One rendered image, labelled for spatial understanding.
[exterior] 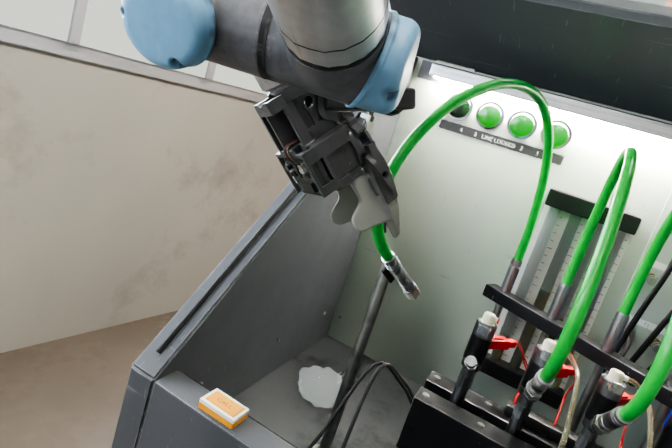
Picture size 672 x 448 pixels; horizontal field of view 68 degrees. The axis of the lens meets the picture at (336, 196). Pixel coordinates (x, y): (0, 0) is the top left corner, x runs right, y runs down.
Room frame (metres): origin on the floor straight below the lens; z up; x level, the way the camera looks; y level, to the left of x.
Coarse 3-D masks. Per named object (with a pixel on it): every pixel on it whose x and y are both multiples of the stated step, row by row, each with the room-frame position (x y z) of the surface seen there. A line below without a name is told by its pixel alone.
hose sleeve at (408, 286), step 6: (396, 258) 0.60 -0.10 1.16; (384, 264) 0.61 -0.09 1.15; (390, 264) 0.60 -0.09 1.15; (396, 264) 0.60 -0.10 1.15; (390, 270) 0.61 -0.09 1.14; (396, 270) 0.61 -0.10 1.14; (402, 270) 0.61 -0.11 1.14; (396, 276) 0.61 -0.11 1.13; (402, 276) 0.62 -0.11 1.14; (408, 276) 0.63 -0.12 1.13; (402, 282) 0.62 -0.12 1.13; (408, 282) 0.63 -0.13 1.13; (402, 288) 0.63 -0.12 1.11; (408, 288) 0.63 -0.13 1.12; (414, 288) 0.64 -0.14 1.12
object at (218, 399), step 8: (216, 392) 0.52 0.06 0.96; (208, 400) 0.50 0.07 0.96; (216, 400) 0.51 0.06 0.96; (224, 400) 0.51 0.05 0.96; (200, 408) 0.50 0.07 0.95; (208, 408) 0.50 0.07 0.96; (224, 408) 0.50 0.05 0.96; (232, 408) 0.50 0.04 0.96; (240, 408) 0.51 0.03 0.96; (216, 416) 0.49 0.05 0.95; (232, 416) 0.49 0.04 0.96; (224, 424) 0.49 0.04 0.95; (232, 424) 0.48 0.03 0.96
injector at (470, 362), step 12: (480, 336) 0.63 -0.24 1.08; (492, 336) 0.63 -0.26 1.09; (468, 348) 0.63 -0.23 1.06; (480, 348) 0.63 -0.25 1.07; (468, 360) 0.61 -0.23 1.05; (480, 360) 0.63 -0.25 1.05; (468, 372) 0.63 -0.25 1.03; (456, 384) 0.64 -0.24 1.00; (468, 384) 0.63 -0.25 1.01; (456, 396) 0.63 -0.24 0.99
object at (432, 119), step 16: (496, 80) 0.66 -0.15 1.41; (512, 80) 0.68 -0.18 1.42; (464, 96) 0.62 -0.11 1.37; (432, 112) 0.60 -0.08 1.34; (448, 112) 0.60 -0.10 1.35; (544, 112) 0.75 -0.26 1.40; (416, 128) 0.58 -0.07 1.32; (544, 128) 0.77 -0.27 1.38; (544, 144) 0.79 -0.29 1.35; (400, 160) 0.57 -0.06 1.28; (544, 160) 0.80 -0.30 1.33; (544, 176) 0.80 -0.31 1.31; (544, 192) 0.81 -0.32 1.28; (528, 224) 0.82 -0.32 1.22; (384, 240) 0.58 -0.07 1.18; (528, 240) 0.82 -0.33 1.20; (384, 256) 0.59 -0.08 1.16
